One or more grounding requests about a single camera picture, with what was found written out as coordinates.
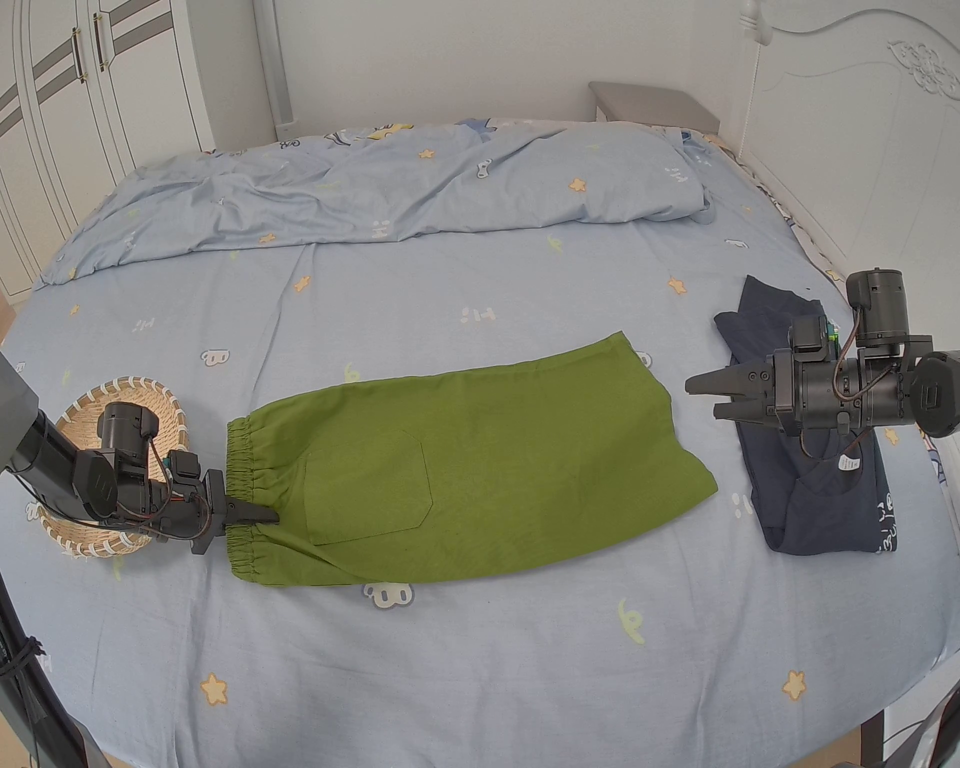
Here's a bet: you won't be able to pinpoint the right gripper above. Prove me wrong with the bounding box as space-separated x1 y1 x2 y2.
685 348 853 436

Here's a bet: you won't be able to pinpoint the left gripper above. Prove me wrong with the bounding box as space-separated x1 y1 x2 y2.
153 468 227 557

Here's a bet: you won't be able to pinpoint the green shorts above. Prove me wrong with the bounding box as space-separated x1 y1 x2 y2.
227 330 720 586

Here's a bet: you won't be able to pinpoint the round woven basket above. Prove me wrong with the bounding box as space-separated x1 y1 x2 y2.
33 375 191 561

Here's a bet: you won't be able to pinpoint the dark blue T-shirt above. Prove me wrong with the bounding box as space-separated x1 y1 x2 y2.
712 275 903 557

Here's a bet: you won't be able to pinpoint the grey bedside table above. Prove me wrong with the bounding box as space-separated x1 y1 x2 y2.
588 81 723 135

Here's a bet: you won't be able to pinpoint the pale blue quilt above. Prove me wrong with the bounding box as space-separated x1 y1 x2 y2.
33 116 718 291

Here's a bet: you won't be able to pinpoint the white wardrobe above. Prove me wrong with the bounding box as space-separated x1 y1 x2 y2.
0 0 219 301

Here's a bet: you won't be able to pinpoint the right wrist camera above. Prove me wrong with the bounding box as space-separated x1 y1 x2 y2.
790 315 838 362

